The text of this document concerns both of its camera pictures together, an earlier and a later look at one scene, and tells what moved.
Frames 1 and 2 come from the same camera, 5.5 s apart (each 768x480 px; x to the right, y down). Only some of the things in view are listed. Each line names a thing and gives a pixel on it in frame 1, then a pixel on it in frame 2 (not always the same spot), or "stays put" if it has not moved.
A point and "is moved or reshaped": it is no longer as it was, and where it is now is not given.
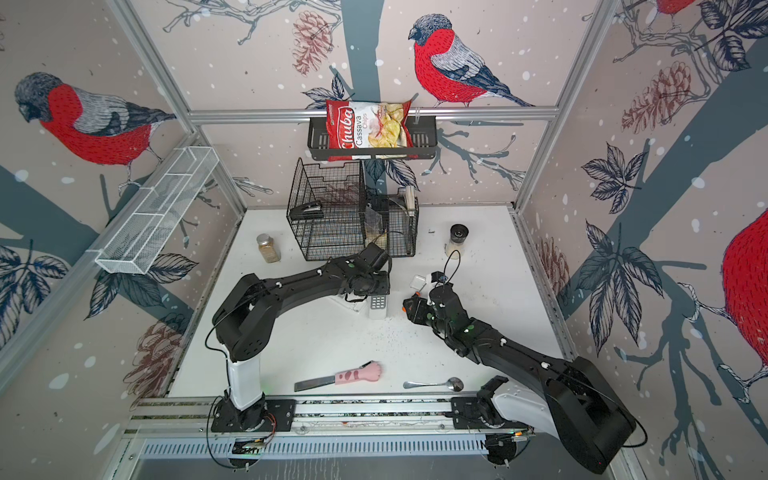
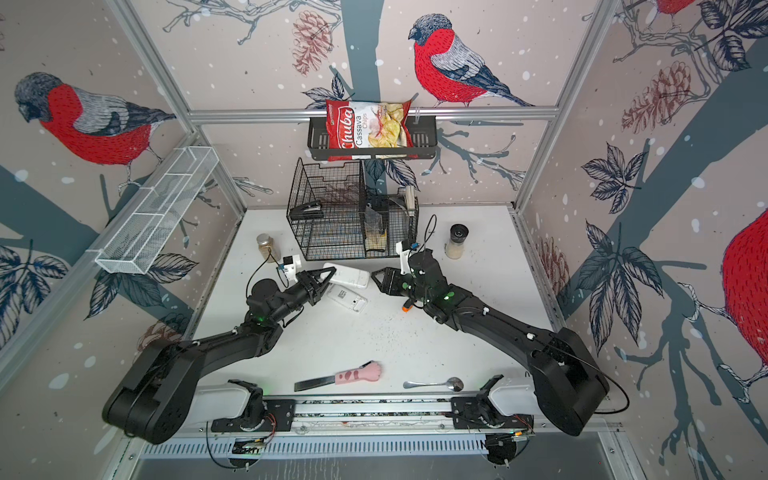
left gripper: (386, 286) to (313, 289)
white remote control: (353, 299) stays put
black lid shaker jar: (458, 235) stays put
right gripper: (416, 310) to (391, 280)
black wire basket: (334, 219) stays put
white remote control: (378, 307) is moved or reshaped
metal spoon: (455, 384) stays put
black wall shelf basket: (423, 145) stays put
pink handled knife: (371, 372) stays put
